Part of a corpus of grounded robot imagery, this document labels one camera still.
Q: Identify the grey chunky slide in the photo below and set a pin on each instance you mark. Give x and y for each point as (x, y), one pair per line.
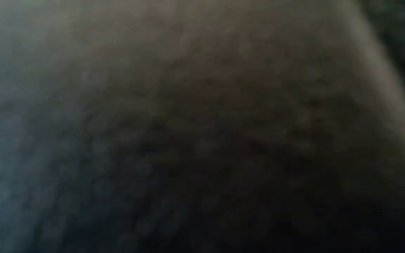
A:
(202, 126)

